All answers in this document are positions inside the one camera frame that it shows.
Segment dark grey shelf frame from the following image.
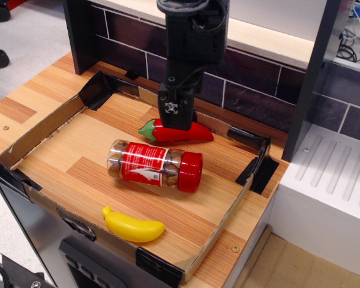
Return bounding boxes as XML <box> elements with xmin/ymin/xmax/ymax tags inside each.
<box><xmin>63</xmin><ymin>1</ymin><xmax>341</xmax><ymax>160</ymax></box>

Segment black control panel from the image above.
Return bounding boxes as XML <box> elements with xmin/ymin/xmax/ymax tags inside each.
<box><xmin>59</xmin><ymin>240</ymin><xmax>127</xmax><ymax>288</ymax></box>

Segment yellow toy banana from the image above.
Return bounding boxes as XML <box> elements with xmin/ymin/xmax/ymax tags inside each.
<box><xmin>102</xmin><ymin>206</ymin><xmax>165</xmax><ymax>242</ymax></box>

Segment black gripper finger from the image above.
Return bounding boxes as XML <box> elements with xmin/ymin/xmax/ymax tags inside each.
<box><xmin>158</xmin><ymin>83</ymin><xmax>195</xmax><ymax>131</ymax></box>

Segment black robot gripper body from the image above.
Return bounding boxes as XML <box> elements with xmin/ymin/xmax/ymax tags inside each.
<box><xmin>157</xmin><ymin>1</ymin><xmax>230</xmax><ymax>94</ymax></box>

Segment white dish drainer sink unit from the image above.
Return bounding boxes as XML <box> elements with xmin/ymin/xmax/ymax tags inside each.
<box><xmin>269</xmin><ymin>125</ymin><xmax>360</xmax><ymax>275</ymax></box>

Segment red-lidded spice bottle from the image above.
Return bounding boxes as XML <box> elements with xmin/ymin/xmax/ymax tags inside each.
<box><xmin>107</xmin><ymin>140</ymin><xmax>203</xmax><ymax>193</ymax></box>

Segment red toy chili pepper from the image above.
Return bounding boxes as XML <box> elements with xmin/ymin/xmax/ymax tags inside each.
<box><xmin>138</xmin><ymin>118</ymin><xmax>214</xmax><ymax>142</ymax></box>

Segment black cables in background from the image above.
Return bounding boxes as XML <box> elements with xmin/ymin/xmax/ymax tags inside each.
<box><xmin>337</xmin><ymin>8</ymin><xmax>360</xmax><ymax>64</ymax></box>

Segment cardboard fence with black tape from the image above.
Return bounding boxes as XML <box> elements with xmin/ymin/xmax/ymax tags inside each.
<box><xmin>0</xmin><ymin>71</ymin><xmax>279</xmax><ymax>287</ymax></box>

